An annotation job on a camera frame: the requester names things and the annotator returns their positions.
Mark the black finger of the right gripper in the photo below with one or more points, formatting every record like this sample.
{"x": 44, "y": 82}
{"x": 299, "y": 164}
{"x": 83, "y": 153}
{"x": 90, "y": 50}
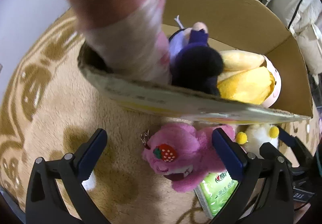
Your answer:
{"x": 298, "y": 158}

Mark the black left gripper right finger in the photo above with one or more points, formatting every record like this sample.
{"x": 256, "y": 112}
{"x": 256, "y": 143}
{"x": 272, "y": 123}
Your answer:
{"x": 275, "y": 202}

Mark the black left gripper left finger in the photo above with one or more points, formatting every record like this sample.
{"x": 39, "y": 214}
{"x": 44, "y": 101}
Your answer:
{"x": 44, "y": 202}

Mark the purple haired doll plush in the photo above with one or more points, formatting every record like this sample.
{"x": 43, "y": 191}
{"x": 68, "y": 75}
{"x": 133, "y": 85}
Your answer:
{"x": 194, "y": 64}

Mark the pink plastic bag bundle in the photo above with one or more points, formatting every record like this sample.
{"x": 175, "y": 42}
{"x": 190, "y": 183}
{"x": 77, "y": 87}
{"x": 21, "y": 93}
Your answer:
{"x": 127, "y": 35}

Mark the white fluffy chick plush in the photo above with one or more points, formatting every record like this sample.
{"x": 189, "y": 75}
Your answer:
{"x": 255, "y": 135}

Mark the green tissue pack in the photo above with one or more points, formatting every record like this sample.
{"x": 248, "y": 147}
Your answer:
{"x": 214, "y": 191}

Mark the beige patterned fleece rug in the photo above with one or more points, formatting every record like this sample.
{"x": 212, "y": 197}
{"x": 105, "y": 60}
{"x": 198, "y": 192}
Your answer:
{"x": 50, "y": 109}

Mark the pink strawberry bear plush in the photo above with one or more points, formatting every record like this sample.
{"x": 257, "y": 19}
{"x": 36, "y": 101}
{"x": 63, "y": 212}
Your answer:
{"x": 184, "y": 155}

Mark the open cardboard box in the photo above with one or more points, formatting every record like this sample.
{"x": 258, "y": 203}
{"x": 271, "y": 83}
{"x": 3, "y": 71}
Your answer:
{"x": 233, "y": 24}

